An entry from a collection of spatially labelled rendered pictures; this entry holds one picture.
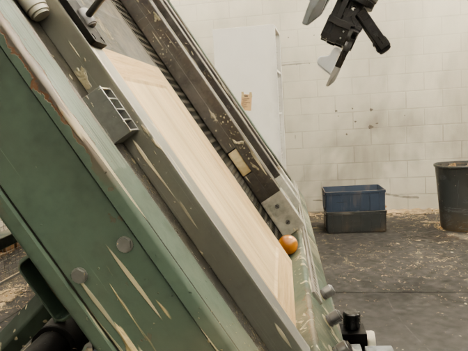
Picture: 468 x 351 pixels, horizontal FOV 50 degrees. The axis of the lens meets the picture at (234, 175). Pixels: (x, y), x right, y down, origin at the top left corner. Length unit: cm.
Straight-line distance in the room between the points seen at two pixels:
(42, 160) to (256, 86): 437
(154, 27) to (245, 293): 97
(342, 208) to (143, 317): 477
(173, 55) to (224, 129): 25
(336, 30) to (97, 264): 92
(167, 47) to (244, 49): 337
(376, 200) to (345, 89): 155
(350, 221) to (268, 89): 156
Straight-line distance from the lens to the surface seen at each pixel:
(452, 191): 527
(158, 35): 151
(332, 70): 126
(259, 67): 481
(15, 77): 49
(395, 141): 622
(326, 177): 621
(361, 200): 521
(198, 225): 70
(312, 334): 84
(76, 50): 73
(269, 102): 478
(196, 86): 147
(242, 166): 147
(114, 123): 67
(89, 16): 75
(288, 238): 129
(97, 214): 46
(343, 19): 128
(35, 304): 64
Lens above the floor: 125
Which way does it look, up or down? 7 degrees down
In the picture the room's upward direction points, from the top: 3 degrees counter-clockwise
